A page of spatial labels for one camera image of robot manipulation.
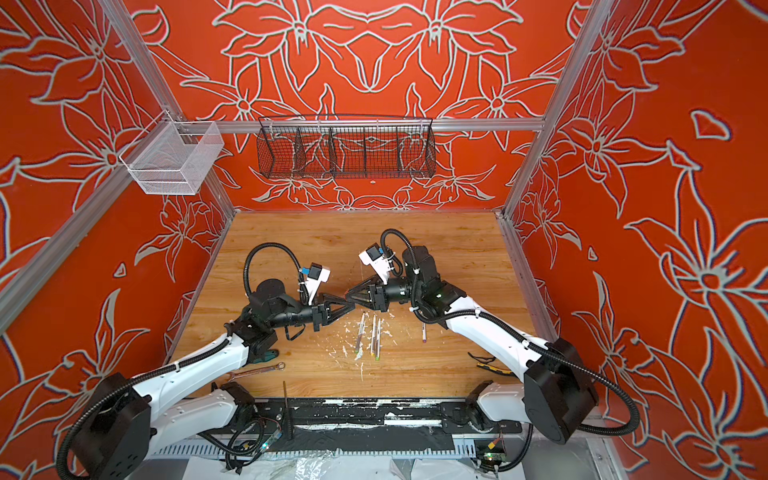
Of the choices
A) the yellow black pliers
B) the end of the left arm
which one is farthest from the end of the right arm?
the yellow black pliers

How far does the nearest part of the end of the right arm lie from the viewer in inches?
25.0

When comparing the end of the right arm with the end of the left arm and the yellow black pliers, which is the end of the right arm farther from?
the yellow black pliers
